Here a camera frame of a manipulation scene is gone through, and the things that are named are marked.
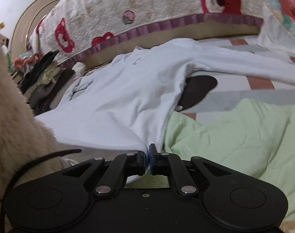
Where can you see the white garment with yellow trim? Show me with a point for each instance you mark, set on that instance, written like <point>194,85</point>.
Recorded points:
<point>51,74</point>

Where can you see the dark green folded garment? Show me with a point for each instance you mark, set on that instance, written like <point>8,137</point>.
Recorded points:
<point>43,60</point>

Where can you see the white long-sleeve shirt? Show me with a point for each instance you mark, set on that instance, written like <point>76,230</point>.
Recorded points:
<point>125,97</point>

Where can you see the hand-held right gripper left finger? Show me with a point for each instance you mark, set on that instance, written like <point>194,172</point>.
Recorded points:
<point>143,162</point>

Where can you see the white folded cloth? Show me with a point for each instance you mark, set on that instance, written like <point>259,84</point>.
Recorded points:
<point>79,68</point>

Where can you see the red bear print quilt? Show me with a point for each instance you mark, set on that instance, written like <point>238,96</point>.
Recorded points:
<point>149,2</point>

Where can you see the beige bed headboard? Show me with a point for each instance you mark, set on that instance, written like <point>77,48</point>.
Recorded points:
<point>28,17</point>

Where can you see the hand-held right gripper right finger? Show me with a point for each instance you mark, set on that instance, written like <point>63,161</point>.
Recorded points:
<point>152,156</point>

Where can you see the grey folded garment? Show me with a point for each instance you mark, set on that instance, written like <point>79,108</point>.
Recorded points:
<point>39,94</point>

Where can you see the floral patchwork quilt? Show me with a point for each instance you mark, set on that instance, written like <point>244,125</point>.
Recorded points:
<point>290,7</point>

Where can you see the light green cloth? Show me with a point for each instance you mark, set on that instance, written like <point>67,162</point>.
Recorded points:
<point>234,138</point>

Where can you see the checkered floor mat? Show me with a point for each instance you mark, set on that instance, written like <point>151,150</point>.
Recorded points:
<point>234,87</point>

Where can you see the pile of dark clothes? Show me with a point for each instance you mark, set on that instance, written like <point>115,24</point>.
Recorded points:
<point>64,77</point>

